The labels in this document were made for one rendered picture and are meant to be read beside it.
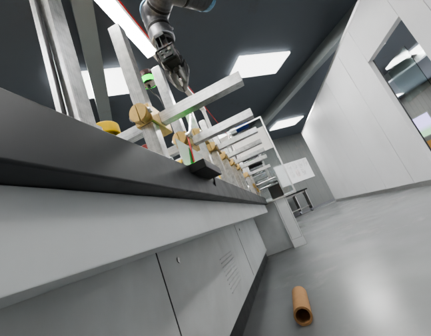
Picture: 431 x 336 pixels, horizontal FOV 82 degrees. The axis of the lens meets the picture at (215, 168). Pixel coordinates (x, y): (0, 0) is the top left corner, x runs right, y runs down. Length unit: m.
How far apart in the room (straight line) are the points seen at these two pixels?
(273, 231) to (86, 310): 3.04
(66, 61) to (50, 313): 0.42
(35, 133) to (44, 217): 0.09
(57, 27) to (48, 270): 0.38
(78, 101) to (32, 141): 0.16
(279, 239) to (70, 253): 3.26
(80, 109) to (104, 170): 0.12
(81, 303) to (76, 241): 0.29
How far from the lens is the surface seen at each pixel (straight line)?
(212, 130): 0.90
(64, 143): 0.32
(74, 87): 0.45
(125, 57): 0.78
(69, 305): 0.59
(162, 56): 0.95
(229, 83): 0.67
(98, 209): 0.38
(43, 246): 0.31
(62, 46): 0.50
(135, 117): 0.65
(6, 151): 0.27
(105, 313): 0.65
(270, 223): 3.48
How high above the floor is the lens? 0.50
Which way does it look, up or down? 14 degrees up
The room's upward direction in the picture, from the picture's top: 22 degrees counter-clockwise
